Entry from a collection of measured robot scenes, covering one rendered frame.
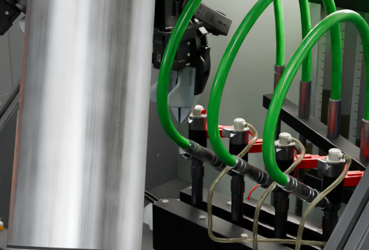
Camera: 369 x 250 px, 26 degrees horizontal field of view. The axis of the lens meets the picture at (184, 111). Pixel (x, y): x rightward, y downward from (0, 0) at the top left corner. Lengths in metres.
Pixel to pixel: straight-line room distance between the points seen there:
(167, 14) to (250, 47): 0.42
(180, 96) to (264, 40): 0.36
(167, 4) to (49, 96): 0.59
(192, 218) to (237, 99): 0.38
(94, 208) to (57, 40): 0.11
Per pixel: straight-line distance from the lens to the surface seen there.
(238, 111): 1.52
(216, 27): 1.15
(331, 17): 0.97
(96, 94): 0.49
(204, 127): 1.19
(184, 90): 1.12
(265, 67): 1.45
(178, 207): 1.23
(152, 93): 1.13
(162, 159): 1.64
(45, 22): 0.51
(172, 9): 1.09
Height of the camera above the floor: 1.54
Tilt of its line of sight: 20 degrees down
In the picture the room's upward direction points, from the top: straight up
